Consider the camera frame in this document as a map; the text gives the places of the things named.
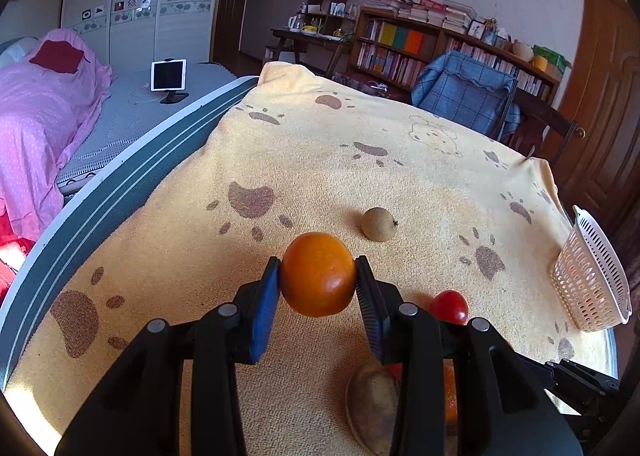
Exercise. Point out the white tablet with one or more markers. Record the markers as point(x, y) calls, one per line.
point(168, 75)

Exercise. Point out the white pillow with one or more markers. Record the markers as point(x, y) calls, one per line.
point(17, 48)

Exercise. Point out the red cherry tomato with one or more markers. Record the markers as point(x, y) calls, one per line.
point(447, 307)

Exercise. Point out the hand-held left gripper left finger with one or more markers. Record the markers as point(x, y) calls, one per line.
point(265, 316)

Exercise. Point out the wooden bookshelf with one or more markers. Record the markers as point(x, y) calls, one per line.
point(395, 56)

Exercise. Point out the stack of books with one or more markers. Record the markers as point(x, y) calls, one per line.
point(425, 11)

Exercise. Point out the yellow paw print blanket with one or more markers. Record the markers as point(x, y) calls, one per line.
point(300, 161)

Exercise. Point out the yellow jar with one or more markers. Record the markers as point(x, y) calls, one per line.
point(539, 62)

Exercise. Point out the red patterned cloth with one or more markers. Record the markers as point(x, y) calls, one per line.
point(12, 261)

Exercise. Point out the pink dotted quilt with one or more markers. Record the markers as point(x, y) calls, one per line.
point(35, 126)

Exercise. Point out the dark wooden chair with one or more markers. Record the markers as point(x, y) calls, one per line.
point(545, 121)

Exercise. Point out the green box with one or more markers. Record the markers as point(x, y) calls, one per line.
point(552, 56)

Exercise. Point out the dark brown door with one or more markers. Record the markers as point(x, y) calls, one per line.
point(235, 11)

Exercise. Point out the blue checked cloth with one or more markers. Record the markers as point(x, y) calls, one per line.
point(460, 86)

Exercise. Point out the red pillow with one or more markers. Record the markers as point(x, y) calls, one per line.
point(56, 56)

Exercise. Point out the small orange tangerine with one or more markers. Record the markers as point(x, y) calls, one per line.
point(450, 396)

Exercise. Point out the white electric kettle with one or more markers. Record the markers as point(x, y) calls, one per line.
point(296, 22)

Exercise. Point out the green striped table cover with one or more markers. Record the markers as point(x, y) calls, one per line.
point(165, 136)

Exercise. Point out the black tablet stand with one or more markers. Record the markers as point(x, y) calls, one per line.
point(175, 97)

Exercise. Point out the grey bed mattress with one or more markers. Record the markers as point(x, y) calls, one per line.
point(125, 121)

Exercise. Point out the small brown kiwi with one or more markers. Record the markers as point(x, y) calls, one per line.
point(380, 224)

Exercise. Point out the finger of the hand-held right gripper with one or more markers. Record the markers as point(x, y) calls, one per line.
point(580, 378)

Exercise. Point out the small red fruit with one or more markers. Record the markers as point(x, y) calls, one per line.
point(395, 370)

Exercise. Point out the orange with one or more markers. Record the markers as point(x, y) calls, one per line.
point(317, 271)

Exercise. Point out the small picture frame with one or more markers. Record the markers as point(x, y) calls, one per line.
point(476, 29)

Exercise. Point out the white plastic basket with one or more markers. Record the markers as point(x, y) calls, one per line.
point(587, 281)

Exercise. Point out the beige vase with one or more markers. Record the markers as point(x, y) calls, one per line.
point(523, 51)

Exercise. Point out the wooden desk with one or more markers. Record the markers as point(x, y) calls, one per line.
point(310, 38)

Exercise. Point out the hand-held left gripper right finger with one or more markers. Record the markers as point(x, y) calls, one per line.
point(372, 321)

